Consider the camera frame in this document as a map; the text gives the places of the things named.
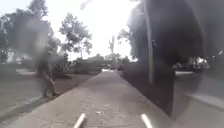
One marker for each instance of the row of bushes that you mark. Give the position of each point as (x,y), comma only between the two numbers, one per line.
(86,65)

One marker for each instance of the grey paved path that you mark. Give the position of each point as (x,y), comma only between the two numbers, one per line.
(106,96)

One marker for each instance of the tall pole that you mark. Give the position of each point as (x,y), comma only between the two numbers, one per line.
(149,50)

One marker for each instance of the dark ground strip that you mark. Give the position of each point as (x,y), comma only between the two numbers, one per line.
(146,86)

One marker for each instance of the robot's own part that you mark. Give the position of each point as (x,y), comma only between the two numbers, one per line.
(146,120)
(79,120)

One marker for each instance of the person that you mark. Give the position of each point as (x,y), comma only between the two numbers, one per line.
(45,76)

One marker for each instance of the dark group of trees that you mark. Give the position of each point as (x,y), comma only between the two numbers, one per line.
(173,30)

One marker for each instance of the grey asphalt road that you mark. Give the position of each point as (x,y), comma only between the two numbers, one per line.
(200,100)

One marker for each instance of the large tree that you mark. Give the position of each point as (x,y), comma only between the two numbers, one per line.
(23,30)

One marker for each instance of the bare dirt ground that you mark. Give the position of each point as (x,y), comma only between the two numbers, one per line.
(20,90)

